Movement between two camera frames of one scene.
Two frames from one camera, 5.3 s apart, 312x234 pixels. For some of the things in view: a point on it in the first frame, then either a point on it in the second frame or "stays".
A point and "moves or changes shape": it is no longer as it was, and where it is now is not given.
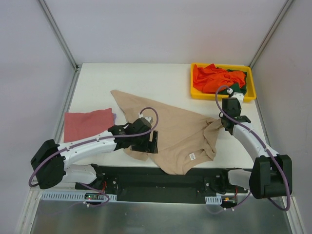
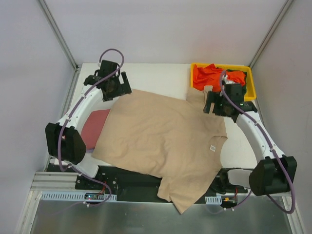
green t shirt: x=236 y=87 stays
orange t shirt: x=208 y=79 stays
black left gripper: x=151 y=142 -> x=122 y=87
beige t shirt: x=185 y=141 moves or changes shape
